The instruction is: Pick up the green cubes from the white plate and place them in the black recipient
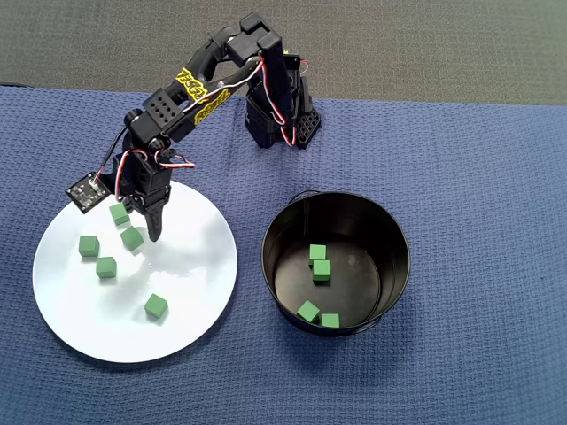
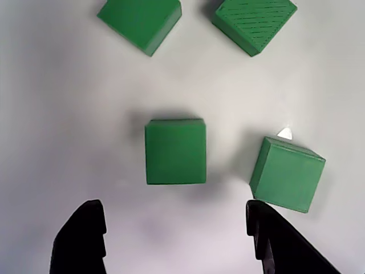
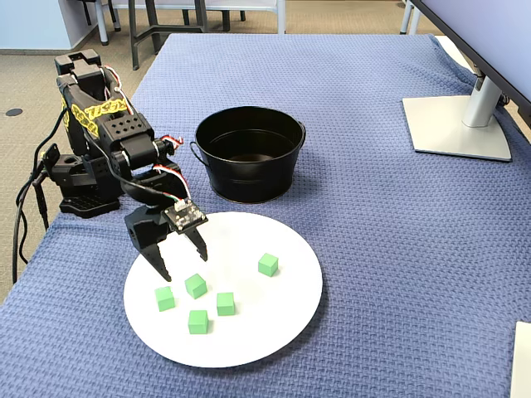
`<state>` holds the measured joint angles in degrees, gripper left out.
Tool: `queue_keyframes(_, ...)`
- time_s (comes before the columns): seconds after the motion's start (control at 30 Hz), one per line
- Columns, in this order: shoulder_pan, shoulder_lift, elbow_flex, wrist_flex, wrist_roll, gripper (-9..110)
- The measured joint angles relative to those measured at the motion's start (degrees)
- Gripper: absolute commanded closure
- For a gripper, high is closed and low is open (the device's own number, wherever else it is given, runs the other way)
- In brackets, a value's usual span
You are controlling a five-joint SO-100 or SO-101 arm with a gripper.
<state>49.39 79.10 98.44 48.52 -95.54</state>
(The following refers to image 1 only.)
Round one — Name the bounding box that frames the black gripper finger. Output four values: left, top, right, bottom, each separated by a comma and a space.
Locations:
141, 205, 167, 243

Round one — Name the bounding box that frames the thin black camera cable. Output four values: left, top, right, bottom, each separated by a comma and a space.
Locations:
97, 126, 130, 178

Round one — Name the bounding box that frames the white round plate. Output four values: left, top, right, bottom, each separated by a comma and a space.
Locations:
32, 179, 239, 365

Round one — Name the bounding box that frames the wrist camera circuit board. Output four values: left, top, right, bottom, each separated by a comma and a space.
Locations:
65, 170, 112, 215

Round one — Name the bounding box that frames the red white black servo cable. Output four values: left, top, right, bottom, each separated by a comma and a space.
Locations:
179, 52, 311, 147
113, 149, 150, 200
158, 151, 197, 170

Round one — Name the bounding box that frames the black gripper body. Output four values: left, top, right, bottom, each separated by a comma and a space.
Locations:
113, 151, 173, 214

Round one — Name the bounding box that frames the black metal bucket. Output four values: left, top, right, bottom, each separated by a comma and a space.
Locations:
260, 189, 412, 338

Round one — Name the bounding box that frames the blue woven tablecloth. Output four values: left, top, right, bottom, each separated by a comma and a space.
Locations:
0, 84, 567, 425

